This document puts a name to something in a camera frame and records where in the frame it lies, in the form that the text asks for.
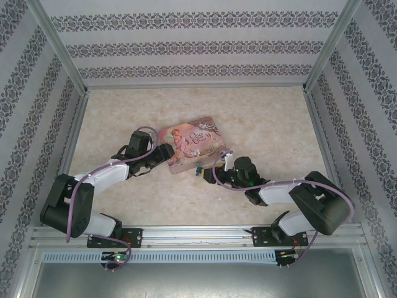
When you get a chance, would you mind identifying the circuit board with red wires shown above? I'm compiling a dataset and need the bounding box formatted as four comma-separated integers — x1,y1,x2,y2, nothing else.
277,249,300,268

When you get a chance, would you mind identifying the slotted grey cable duct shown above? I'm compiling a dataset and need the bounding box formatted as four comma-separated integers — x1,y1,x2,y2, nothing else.
42,250,277,264

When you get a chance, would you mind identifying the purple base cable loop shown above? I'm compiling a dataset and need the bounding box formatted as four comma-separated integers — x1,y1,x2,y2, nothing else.
89,235,132,271

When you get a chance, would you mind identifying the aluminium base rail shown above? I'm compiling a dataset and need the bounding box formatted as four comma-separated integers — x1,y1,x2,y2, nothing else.
30,225,364,248

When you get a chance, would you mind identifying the pink illustrated tin box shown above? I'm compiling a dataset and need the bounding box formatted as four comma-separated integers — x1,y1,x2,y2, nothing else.
157,116,232,175

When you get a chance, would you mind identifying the aluminium frame corner post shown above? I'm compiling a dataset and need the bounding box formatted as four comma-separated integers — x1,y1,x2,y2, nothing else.
303,0,363,94
24,0,89,96

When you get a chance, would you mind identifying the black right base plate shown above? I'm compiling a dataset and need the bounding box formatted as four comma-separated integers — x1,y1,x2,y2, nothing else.
251,226,310,248

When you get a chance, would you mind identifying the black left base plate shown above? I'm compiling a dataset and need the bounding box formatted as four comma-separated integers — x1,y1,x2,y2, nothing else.
86,227,144,249

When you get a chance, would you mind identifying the circuit board with green light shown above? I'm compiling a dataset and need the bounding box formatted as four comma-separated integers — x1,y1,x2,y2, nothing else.
100,251,130,262

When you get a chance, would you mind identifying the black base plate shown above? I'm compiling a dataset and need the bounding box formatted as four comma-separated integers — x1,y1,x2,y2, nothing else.
86,227,144,249
251,226,310,248

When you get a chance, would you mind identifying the aluminium frame back beam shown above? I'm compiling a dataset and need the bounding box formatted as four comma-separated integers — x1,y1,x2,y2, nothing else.
85,81,308,91

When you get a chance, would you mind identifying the aluminium frame side beam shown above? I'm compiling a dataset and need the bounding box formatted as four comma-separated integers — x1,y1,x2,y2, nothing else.
30,89,91,230
302,88,364,224

